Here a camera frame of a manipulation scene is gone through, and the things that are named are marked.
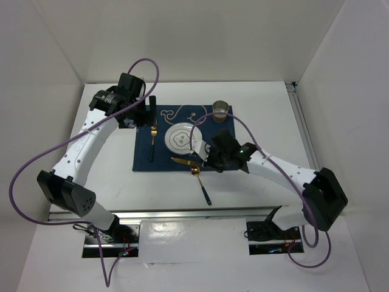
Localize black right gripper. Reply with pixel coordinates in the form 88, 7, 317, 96
199, 145, 229, 173

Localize blue cloth with gold script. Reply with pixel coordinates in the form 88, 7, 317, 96
132, 105, 236, 173

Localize gold fork green handle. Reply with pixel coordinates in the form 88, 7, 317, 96
149, 125, 157, 162

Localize gold spoon green handle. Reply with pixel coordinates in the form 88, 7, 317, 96
190, 167, 212, 206

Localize white plate black rings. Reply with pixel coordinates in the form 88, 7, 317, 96
164, 122, 202, 156

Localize gold knife green handle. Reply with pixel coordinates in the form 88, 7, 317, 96
171, 157, 203, 167

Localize clear glass cup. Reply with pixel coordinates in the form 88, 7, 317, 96
212, 100, 229, 122

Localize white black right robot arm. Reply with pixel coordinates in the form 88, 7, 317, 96
203, 142, 348, 238

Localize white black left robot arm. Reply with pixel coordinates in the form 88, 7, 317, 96
37, 86, 157, 243

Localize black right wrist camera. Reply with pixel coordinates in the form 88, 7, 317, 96
211, 129, 240, 153

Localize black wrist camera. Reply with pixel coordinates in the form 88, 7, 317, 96
211, 129, 240, 153
117, 73, 146, 99

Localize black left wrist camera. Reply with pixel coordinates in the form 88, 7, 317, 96
117, 73, 146, 99

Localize aluminium front rail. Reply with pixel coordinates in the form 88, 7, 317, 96
47, 206, 335, 222

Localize aluminium rail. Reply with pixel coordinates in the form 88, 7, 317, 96
284, 82, 322, 170
47, 206, 335, 222

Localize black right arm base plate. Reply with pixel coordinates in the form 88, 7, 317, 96
244, 220, 301, 242

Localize aluminium right side rail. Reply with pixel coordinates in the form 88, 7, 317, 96
284, 82, 322, 170

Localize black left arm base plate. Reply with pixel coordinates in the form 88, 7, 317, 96
81, 225, 139, 247

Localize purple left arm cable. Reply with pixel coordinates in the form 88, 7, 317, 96
9, 57, 161, 287

